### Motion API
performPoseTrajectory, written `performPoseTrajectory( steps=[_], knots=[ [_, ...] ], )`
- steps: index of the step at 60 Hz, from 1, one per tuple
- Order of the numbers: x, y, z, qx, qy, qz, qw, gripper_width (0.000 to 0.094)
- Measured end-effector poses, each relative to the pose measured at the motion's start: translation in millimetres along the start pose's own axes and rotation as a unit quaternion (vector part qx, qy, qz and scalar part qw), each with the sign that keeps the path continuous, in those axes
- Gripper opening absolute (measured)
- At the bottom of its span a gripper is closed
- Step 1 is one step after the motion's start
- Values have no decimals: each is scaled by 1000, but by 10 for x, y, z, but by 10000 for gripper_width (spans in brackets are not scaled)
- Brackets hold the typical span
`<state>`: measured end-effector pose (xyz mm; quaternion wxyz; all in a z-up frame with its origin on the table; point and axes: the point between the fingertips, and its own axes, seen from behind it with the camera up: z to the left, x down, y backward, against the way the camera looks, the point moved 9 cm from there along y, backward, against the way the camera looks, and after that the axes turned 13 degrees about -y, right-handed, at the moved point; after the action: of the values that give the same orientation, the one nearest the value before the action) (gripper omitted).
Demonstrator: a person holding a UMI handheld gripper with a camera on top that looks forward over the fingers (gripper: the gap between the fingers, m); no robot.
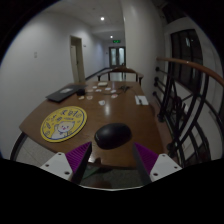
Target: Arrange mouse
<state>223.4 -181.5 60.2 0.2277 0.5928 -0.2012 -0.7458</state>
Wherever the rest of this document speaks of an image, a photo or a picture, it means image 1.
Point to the white paper sheet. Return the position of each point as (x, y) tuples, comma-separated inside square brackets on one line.
[(141, 100)]

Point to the orange sticker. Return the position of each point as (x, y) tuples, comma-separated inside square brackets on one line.
[(89, 97)]

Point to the round yellow cartoon mouse pad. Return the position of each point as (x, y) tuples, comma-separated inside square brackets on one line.
[(63, 124)]

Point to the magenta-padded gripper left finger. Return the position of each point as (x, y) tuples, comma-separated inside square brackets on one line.
[(56, 165)]

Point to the dark closed laptop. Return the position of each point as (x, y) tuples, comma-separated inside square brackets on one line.
[(63, 93)]

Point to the pink sticker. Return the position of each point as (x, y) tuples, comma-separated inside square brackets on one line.
[(114, 96)]

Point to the white sticker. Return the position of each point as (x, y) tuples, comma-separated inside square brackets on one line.
[(102, 102)]

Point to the wooden armchair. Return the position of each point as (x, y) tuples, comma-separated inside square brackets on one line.
[(120, 70)]

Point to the small beige box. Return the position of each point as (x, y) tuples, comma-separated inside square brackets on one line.
[(102, 84)]

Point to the open side doorway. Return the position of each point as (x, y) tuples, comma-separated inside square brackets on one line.
[(77, 60)]

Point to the small black box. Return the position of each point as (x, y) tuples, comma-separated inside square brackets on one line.
[(81, 92)]

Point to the white wall switch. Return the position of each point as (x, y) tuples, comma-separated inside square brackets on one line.
[(35, 54)]

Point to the glass double door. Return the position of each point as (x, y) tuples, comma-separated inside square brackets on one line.
[(117, 56)]

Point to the dark framed window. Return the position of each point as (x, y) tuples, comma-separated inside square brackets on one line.
[(186, 56)]

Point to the green exit sign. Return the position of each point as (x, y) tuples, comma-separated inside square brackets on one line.
[(116, 41)]

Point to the beige sticker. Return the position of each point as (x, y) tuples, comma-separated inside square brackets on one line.
[(81, 97)]

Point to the black railing with wooden handrail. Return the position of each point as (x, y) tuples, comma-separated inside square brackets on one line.
[(196, 66)]

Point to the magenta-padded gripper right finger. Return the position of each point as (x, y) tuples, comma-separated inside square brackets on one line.
[(165, 165)]

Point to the round ceiling light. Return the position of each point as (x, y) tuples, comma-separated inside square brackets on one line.
[(102, 18)]

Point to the black computer mouse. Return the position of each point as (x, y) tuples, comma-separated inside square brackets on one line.
[(112, 135)]

